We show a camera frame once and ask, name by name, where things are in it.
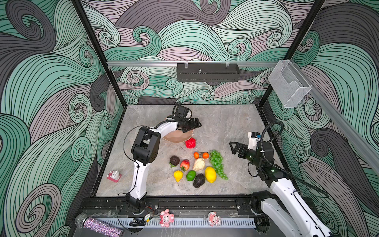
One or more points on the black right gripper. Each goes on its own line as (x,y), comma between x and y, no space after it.
(245,148)

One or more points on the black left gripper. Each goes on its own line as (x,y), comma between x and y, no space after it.
(192,126)

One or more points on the red fake apple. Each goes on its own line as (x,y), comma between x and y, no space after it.
(191,143)

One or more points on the pink scalloped fruit bowl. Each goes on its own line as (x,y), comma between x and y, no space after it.
(178,136)

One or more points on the yellow lemon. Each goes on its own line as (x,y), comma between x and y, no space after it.
(210,174)

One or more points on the cream fake garlic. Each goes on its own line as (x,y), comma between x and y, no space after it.
(199,164)

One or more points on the dark avocado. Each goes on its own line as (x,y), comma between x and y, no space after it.
(199,180)

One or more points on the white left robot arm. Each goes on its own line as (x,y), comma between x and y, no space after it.
(144,151)

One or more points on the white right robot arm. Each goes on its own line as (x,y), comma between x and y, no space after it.
(298,220)

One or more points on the green grape bunch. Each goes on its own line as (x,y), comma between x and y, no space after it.
(216,161)

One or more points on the orange tomato left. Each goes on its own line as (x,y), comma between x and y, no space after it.
(196,155)

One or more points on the orange tomato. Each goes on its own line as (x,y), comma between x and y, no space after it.
(196,155)
(205,155)

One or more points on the orange tomato right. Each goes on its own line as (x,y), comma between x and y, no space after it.
(205,155)

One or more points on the dark brown mangosteen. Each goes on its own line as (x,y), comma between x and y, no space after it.
(174,161)

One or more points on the green lime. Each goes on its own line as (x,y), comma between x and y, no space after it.
(191,175)

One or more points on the yellow pear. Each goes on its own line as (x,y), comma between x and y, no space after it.
(178,175)

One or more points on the pink haired doll toy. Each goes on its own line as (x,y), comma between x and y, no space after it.
(213,219)

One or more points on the white figurine on pink base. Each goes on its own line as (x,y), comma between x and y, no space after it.
(114,176)

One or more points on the pink cat toy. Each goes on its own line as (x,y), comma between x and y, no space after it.
(166,218)

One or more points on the glitter purple cylinder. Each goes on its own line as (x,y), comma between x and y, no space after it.
(90,223)

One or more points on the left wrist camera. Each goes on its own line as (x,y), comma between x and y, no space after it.
(183,112)

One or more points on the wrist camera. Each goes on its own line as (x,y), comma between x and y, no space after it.
(183,112)
(254,138)

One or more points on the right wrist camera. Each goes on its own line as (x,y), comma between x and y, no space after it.
(254,138)

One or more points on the black wall tray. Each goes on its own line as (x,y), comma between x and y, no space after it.
(208,72)

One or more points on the aluminium rail back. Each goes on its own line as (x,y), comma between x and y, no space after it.
(150,63)

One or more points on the aluminium rail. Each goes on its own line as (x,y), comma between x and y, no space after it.
(335,102)
(150,63)

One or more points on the clear acrylic wall box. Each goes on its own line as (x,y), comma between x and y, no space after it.
(289,83)

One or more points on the white slotted cable duct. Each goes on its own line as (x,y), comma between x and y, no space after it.
(246,223)

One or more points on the black corner frame post left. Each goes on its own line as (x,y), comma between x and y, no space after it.
(94,41)

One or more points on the black corner frame post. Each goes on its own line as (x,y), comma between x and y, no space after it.
(94,41)
(316,7)

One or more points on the aluminium rail right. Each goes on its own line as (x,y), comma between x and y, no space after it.
(335,102)

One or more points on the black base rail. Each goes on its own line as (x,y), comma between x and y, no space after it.
(247,205)

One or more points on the black corner frame post right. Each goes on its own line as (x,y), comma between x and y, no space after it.
(316,7)

